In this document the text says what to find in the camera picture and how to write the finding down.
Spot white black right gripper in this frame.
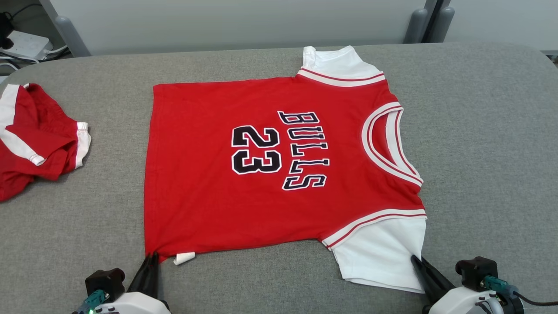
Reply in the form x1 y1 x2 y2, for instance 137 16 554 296
411 255 507 314

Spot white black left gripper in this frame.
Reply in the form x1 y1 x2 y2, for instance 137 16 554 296
93 252 171 314

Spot red white Bulls jersey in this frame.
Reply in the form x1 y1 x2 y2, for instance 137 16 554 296
143 45 428 294

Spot red shorts white stripes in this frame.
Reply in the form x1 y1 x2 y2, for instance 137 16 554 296
0 83 92 202

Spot white power strip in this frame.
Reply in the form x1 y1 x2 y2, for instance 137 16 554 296
1 30 51 61

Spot black power plug adapter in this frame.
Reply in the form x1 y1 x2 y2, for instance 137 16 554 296
0 12 14 50

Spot right camera cable teal plug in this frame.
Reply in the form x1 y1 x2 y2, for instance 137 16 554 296
482 276 558 307

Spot tangled black white floor cables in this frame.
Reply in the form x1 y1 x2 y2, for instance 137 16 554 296
0 3 71 75

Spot grey partition post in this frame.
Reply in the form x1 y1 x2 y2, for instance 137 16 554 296
54 16 92 58
430 6 456 43
403 8 430 44

